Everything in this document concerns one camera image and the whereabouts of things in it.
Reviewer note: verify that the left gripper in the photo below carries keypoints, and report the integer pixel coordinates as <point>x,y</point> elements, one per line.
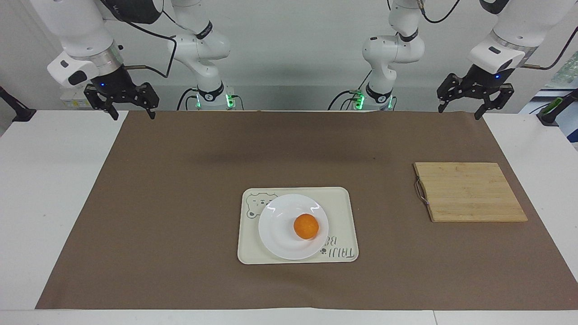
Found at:
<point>483,79</point>

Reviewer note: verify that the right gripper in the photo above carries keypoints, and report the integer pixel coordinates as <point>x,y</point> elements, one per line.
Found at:
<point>113,83</point>

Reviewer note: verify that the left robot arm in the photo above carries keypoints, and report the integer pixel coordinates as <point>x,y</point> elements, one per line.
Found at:
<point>510,31</point>

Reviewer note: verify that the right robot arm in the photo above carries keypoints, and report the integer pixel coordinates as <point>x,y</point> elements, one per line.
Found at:
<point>81,31</point>

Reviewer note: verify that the white plate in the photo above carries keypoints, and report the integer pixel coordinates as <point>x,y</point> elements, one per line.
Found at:
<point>277,230</point>

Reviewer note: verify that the orange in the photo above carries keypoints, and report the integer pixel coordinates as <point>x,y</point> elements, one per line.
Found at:
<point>306,226</point>

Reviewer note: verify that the black stand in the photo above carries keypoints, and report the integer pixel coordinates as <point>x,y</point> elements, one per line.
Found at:
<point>16,110</point>
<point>553,115</point>

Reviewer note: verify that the wooden cutting board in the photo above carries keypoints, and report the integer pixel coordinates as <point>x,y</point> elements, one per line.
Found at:
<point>469,192</point>

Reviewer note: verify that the cream plastic tray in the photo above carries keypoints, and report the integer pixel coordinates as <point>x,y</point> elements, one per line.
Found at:
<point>341,212</point>

